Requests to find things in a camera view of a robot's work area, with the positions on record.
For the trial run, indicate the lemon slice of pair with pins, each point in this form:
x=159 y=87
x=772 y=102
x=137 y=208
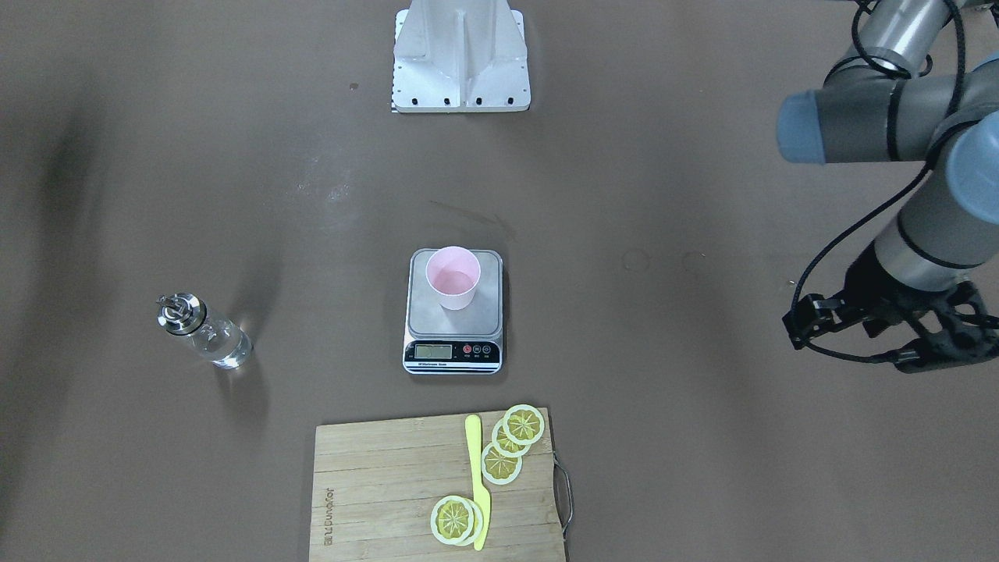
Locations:
x=478 y=523
x=450 y=521

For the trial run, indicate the yellow plastic knife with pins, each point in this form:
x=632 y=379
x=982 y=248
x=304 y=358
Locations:
x=480 y=494

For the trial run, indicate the lemon slice row lower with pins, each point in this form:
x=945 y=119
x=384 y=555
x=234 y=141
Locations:
x=497 y=468

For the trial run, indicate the pink plastic cup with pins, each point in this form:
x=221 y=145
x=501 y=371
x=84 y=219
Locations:
x=453 y=273

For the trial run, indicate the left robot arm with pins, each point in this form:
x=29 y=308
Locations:
x=904 y=92

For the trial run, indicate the lemon slice row upper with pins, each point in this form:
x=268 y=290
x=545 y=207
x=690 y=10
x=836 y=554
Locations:
x=523 y=424

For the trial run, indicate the lemon slice front of pair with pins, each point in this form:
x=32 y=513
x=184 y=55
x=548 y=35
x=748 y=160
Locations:
x=450 y=521

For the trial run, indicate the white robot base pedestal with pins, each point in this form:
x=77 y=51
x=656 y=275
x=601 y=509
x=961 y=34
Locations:
x=460 y=57

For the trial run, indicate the lemon slice row middle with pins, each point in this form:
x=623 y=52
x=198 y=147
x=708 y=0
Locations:
x=504 y=445

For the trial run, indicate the lemon slice row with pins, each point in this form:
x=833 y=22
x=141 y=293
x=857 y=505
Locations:
x=504 y=445
x=523 y=424
x=497 y=468

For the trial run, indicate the glass sauce bottle metal spout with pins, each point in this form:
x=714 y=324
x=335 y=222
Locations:
x=211 y=335

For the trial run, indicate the lemon slice back of pair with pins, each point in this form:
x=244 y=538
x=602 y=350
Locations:
x=478 y=523

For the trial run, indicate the silver digital kitchen scale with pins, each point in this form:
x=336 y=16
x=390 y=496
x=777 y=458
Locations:
x=445 y=341

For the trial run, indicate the wooden cutting board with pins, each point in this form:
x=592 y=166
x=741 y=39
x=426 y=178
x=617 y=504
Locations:
x=376 y=483

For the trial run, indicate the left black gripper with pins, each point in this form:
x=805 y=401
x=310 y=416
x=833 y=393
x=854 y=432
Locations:
x=872 y=289

